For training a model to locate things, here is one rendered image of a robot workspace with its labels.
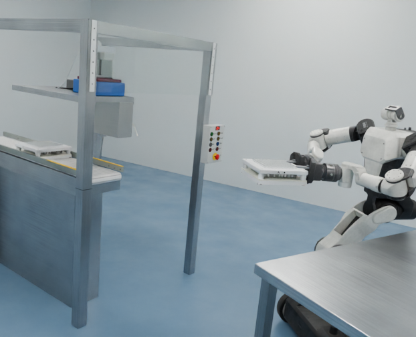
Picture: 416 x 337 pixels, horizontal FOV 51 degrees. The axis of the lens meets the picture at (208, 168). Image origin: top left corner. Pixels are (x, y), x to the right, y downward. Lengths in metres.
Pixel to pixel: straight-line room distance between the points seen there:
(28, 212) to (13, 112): 3.49
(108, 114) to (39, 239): 0.94
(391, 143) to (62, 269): 1.98
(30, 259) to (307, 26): 3.92
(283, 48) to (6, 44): 3.47
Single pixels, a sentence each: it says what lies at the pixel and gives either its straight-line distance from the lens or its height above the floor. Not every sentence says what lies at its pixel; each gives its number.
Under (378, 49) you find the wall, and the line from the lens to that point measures 5.25.
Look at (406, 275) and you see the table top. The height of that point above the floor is 0.86.
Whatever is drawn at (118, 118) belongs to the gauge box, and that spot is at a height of 1.16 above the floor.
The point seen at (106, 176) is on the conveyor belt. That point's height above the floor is 0.82.
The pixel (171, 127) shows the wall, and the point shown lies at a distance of 6.26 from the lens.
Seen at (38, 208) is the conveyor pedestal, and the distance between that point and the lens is 2.92.
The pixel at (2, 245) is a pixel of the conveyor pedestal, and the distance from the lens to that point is 3.41.
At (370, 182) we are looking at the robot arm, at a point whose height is 1.03.
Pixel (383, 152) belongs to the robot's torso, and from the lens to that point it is 2.34.
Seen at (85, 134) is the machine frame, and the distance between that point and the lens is 2.29.
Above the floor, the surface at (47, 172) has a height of 0.80.
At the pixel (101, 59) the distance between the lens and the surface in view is 2.30.
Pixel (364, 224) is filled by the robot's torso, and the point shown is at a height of 0.76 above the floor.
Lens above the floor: 1.45
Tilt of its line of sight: 12 degrees down
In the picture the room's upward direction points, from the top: 6 degrees clockwise
